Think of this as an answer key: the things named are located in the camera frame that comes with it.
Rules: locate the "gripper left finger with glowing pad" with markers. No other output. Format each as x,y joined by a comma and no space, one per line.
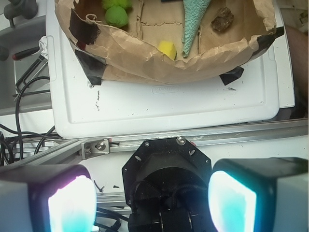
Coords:
47,198

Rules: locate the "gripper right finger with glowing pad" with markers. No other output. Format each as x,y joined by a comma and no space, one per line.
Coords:
260,195

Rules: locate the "yellow green sponge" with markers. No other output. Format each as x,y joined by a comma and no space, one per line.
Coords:
168,48

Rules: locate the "brown paper bag tray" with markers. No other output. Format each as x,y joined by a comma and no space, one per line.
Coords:
130,53

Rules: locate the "brown rock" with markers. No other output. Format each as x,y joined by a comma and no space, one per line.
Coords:
223,20

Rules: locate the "green plush toy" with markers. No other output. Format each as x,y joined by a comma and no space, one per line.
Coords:
116,12

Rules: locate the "teal terry cloth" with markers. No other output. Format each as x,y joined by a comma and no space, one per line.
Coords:
194,11

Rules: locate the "aluminium frame rail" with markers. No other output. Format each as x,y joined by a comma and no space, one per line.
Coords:
287,138

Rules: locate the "aluminium corner bracket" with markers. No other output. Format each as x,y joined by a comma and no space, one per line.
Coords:
91,148

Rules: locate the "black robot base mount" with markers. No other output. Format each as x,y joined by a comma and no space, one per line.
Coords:
166,187

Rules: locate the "red-handled screwdriver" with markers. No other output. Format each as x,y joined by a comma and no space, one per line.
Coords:
25,53

